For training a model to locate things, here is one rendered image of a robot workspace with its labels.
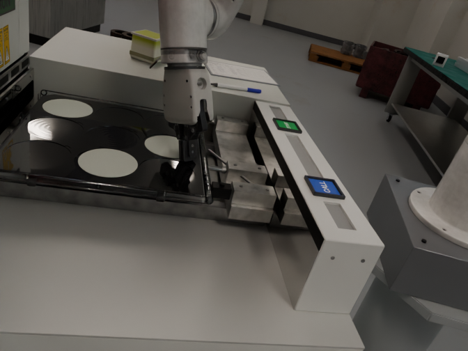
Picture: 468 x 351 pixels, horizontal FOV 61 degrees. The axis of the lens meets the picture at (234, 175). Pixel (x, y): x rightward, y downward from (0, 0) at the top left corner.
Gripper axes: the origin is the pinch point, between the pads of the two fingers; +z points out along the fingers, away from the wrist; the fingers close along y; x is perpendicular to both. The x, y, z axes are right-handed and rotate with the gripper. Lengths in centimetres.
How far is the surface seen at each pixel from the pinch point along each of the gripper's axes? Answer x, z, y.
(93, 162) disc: 16.9, 0.5, 4.7
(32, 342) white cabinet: 34.7, 17.4, -13.2
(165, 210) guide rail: 6.9, 10.3, -1.4
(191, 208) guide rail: 3.1, 10.1, -4.3
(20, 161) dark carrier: 27.3, -0.7, 8.3
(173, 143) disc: -1.3, -0.3, 6.7
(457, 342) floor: -134, 104, -17
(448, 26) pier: -642, -83, 180
